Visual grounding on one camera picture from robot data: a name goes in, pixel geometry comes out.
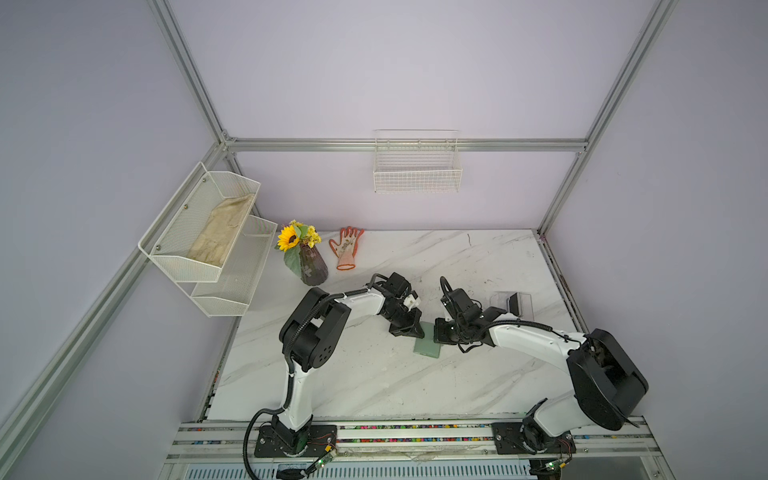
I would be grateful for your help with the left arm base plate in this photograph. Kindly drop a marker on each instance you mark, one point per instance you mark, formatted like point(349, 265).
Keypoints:
point(295, 441)

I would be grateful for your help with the white mesh lower shelf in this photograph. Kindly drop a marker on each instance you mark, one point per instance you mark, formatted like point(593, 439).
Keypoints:
point(232, 294)

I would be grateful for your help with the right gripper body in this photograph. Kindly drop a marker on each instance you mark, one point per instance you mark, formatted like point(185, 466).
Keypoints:
point(452, 330)

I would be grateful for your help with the white mesh shelf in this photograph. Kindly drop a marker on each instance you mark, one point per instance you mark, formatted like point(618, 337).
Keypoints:
point(232, 294)
point(168, 240)

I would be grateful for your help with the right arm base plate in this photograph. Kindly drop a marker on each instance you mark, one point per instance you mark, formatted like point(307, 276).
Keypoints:
point(527, 438)

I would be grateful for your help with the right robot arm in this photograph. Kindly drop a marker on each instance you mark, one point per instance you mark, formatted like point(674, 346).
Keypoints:
point(605, 384)

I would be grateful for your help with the yellow sunflower bouquet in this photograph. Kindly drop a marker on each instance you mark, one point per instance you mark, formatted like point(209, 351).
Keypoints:
point(295, 234)

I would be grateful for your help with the white mesh upper shelf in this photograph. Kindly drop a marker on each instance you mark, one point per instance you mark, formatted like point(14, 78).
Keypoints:
point(168, 240)

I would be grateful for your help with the white wire wall basket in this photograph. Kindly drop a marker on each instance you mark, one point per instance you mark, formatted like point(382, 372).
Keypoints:
point(416, 161)

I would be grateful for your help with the orange work glove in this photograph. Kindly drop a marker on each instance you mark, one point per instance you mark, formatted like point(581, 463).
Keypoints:
point(345, 247)

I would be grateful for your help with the clear acrylic card box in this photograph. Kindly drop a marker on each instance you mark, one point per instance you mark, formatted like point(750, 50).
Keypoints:
point(499, 300)

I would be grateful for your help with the green card holder wallet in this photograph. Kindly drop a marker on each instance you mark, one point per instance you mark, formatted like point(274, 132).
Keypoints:
point(427, 346)

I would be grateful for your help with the dark glass vase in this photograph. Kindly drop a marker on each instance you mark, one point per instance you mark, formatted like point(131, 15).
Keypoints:
point(313, 268)

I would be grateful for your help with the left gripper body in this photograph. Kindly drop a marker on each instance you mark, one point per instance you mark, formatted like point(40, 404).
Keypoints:
point(398, 315)

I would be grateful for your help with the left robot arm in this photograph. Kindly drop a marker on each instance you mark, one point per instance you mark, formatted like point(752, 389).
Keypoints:
point(313, 330)

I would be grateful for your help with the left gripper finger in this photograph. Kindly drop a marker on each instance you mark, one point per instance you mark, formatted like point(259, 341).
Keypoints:
point(396, 330)
point(413, 327)

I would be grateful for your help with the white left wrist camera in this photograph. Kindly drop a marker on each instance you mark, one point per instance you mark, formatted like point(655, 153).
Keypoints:
point(411, 301)

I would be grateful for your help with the beige cloth in shelf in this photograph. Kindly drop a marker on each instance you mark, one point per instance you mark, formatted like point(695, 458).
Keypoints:
point(215, 241)

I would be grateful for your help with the aluminium front rail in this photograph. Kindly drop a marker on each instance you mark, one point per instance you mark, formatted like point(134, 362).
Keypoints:
point(420, 441)

